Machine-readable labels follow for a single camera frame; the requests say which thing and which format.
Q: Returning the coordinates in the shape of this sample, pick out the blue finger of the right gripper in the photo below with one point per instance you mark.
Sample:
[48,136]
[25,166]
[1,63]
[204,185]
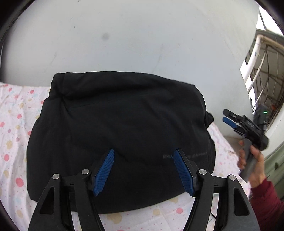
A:
[230,123]
[230,115]

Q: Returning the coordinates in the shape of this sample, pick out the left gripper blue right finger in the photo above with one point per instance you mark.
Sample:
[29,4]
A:
[185,170]

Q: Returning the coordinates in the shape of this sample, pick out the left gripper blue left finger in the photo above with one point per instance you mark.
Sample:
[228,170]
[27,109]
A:
[102,172]

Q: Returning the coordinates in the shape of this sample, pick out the black puffer coat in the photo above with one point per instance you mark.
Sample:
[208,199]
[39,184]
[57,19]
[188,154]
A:
[143,118]

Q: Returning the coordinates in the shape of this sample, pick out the dark red sleeve forearm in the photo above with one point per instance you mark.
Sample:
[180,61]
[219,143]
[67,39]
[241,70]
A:
[267,206]

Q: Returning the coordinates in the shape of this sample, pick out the green fabric pile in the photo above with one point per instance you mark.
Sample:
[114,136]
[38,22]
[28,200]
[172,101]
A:
[274,168]

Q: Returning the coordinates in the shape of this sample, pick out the window with metal bars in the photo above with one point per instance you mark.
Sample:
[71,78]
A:
[265,81]

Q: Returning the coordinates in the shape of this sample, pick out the polka dot bed sheet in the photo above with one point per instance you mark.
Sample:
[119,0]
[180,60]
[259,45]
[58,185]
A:
[20,107]

